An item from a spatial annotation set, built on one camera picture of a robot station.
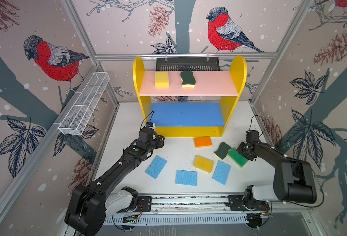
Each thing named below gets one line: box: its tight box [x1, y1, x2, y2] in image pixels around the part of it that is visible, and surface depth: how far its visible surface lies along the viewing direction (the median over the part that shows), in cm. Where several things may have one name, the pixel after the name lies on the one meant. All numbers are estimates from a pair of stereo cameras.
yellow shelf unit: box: [132, 55, 248, 137], surface depth 78 cm
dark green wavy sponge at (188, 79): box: [180, 70, 196, 88], surface depth 75 cm
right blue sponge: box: [211, 160, 232, 186], surface depth 85 cm
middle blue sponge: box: [174, 169, 198, 186], surface depth 83 cm
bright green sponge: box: [227, 147, 249, 169], surface depth 90 cm
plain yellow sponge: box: [154, 71, 170, 89], surface depth 74 cm
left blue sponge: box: [144, 155, 168, 180], surface depth 87 cm
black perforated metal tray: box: [156, 57, 221, 72], surface depth 97 cm
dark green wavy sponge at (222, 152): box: [213, 141, 232, 160], surface depth 94 cm
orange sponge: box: [193, 136, 213, 149], surface depth 98 cm
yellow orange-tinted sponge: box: [193, 154, 214, 174], surface depth 90 cm
